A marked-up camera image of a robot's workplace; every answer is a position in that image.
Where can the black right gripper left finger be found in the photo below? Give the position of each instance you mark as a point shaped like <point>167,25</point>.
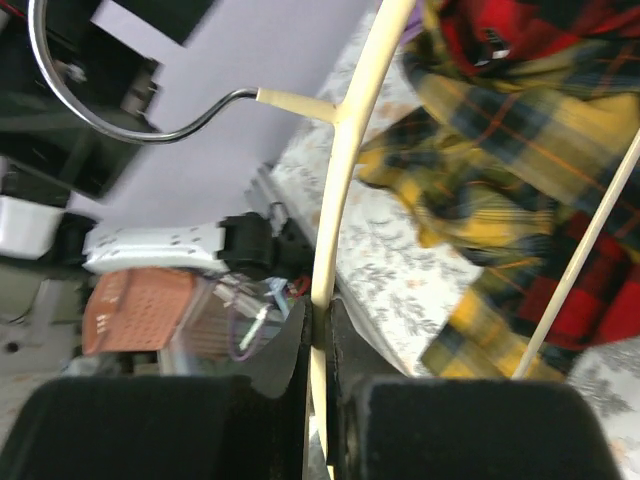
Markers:
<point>249,425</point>

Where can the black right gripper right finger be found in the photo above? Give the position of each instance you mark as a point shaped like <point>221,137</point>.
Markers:
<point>384,425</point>

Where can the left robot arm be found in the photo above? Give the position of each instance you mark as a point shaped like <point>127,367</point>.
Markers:
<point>204,247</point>

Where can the cream clothes hanger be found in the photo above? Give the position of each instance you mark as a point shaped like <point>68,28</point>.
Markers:
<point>349,120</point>

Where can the yellow plaid shirt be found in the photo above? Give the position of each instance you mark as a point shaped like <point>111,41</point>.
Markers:
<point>526,110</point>

